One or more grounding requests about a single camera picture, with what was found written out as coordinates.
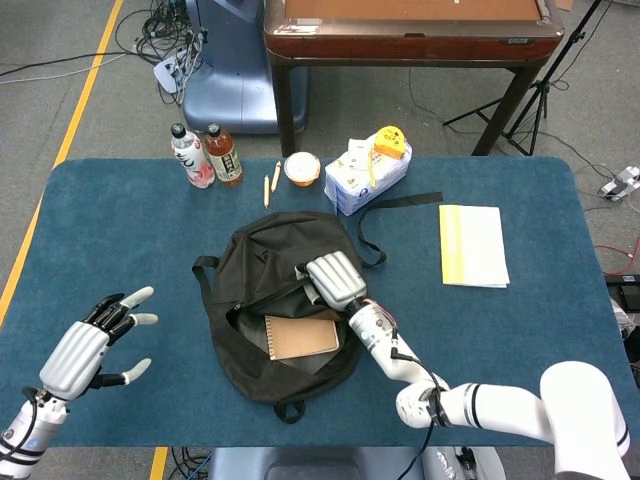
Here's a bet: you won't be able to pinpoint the yellow tape measure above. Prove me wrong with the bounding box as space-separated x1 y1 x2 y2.
367 125 406 189

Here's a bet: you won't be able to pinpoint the brown tea bottle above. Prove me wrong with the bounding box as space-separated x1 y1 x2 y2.
203 123 245 186

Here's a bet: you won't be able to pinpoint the black floor box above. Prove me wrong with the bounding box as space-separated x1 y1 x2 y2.
603 272 640 314

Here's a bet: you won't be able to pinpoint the white power strip with plugs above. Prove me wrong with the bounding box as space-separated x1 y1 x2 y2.
152 54 194 95

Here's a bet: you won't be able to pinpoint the white blue tissue pack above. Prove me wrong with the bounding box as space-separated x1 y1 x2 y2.
324 134 414 217

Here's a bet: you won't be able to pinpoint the blue grey machine base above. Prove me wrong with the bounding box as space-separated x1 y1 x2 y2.
181 0 309 135

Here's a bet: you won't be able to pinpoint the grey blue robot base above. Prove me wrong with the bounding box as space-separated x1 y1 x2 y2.
207 446 506 480

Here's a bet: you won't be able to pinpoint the brown wooden mahjong table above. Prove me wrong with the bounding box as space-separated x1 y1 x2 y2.
262 0 566 158

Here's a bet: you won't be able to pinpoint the white pink drink bottle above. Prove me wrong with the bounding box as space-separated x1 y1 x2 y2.
169 122 217 190

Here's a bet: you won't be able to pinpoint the white grey power strip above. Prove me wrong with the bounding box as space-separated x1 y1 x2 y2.
599 166 640 201

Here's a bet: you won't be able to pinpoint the brown spiral notebook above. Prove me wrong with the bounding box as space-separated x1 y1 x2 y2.
263 314 341 362

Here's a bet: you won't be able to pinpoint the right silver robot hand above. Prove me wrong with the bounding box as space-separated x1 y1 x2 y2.
294 250 369 311

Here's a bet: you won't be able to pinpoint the black fabric backpack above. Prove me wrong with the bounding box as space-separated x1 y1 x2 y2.
191 191 444 425

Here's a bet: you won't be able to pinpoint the red floor cable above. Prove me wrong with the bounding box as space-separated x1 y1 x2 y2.
594 243 640 276

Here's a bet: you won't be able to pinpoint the blue felt table mat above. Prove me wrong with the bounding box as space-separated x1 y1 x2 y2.
0 156 640 450

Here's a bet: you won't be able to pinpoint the orange cup white lid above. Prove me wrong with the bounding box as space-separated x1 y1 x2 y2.
283 151 322 188

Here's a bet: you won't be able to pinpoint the tangled black floor cables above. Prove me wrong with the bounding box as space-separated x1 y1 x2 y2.
114 0 209 106

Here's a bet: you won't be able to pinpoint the white yellow booklet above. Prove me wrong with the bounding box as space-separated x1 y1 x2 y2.
438 203 511 290

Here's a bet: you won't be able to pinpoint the black tripod stand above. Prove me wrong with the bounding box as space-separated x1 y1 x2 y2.
442 0 606 157

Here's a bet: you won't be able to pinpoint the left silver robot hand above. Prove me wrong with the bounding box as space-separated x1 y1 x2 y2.
38 286 160 401

